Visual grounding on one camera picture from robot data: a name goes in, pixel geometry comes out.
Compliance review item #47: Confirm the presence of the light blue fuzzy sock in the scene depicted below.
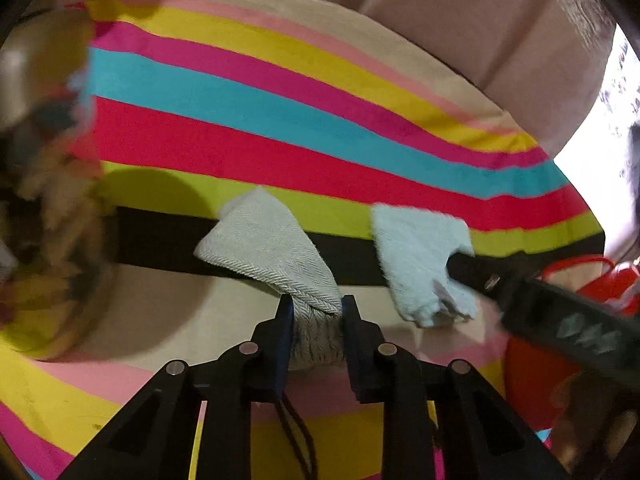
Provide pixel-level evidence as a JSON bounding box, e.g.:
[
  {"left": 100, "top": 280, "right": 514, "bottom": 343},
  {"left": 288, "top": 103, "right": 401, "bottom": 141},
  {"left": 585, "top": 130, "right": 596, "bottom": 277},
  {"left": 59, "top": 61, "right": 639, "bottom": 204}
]
[{"left": 371, "top": 203, "right": 478, "bottom": 328}]

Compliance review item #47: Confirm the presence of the light green herringbone sock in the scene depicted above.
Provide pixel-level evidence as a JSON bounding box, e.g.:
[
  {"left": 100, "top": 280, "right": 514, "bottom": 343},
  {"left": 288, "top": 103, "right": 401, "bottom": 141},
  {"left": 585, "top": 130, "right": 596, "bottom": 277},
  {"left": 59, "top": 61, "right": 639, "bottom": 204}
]
[{"left": 193, "top": 186, "right": 348, "bottom": 372}]

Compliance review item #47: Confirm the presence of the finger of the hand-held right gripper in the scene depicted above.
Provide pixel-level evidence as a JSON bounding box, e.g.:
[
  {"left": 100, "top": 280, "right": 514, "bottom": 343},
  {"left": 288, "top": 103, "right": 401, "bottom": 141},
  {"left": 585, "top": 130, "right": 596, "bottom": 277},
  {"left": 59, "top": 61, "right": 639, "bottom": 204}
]
[{"left": 446, "top": 252, "right": 521, "bottom": 306}]

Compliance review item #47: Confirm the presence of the floral sheer window curtain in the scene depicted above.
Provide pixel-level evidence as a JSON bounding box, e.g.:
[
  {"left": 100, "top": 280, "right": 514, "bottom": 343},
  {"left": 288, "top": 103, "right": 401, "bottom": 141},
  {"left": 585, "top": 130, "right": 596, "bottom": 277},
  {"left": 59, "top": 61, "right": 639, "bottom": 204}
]
[{"left": 552, "top": 25, "right": 640, "bottom": 261}]

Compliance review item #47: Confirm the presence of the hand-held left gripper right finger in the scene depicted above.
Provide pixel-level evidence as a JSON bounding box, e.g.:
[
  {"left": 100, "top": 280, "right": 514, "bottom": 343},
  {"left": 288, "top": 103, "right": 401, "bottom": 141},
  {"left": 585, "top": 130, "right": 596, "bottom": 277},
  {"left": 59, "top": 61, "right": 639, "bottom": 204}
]
[{"left": 341, "top": 294, "right": 571, "bottom": 480}]

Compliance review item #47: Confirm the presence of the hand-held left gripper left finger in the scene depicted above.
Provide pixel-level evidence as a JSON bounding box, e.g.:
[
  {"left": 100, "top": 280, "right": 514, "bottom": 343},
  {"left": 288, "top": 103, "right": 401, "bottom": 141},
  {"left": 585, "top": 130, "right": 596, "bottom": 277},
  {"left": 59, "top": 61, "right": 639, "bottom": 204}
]
[{"left": 57, "top": 294, "right": 296, "bottom": 480}]

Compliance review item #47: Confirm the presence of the rainbow striped blanket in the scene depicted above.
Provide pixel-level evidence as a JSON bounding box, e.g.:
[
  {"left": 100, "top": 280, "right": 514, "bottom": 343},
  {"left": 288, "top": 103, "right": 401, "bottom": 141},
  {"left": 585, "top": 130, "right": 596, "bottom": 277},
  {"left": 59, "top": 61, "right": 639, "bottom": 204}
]
[{"left": 0, "top": 0, "right": 606, "bottom": 480}]

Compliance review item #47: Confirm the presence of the mauve curtain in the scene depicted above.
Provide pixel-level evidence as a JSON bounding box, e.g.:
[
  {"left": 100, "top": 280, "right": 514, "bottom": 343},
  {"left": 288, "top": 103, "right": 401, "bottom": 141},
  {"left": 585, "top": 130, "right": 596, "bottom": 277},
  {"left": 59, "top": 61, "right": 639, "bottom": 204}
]
[{"left": 50, "top": 0, "right": 621, "bottom": 161}]

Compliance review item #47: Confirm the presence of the black cord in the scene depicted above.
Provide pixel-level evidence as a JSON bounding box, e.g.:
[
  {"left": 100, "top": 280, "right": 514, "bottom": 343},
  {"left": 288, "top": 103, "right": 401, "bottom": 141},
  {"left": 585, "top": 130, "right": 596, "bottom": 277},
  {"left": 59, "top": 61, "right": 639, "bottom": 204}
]
[{"left": 274, "top": 397, "right": 318, "bottom": 480}]

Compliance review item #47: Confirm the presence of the clear jar with gold lid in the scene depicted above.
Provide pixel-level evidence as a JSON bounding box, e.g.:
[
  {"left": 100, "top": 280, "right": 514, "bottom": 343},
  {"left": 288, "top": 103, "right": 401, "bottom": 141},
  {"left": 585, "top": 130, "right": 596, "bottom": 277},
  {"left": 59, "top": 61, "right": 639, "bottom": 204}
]
[{"left": 0, "top": 7, "right": 118, "bottom": 361}]

